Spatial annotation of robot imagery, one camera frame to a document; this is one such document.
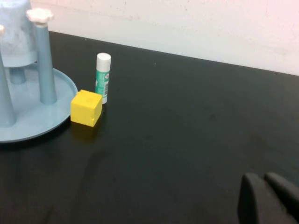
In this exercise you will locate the blue cup stand white caps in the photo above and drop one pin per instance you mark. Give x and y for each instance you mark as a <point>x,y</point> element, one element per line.
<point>35,112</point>

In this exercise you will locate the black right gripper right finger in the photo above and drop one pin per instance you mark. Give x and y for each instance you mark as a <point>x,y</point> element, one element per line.
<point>285,191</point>

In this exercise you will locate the yellow cube block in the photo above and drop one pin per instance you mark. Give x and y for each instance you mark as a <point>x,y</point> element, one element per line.
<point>84,109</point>

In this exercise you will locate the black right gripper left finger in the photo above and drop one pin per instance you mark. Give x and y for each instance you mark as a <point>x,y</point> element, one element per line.
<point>254,203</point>

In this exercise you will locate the light blue plastic cup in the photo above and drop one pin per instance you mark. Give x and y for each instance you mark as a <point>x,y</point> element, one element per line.
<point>14,35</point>

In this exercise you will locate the green white glue stick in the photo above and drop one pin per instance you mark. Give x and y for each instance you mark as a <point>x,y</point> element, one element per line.
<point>102,77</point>

